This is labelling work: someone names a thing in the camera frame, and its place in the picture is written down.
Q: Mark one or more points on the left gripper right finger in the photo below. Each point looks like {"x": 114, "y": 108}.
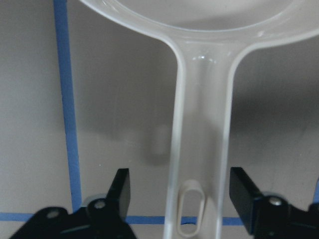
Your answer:
{"x": 270, "y": 216}

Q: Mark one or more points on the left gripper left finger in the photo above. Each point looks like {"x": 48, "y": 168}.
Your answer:
{"x": 101, "y": 218}

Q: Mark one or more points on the beige plastic dustpan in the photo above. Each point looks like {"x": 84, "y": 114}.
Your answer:
{"x": 209, "y": 39}

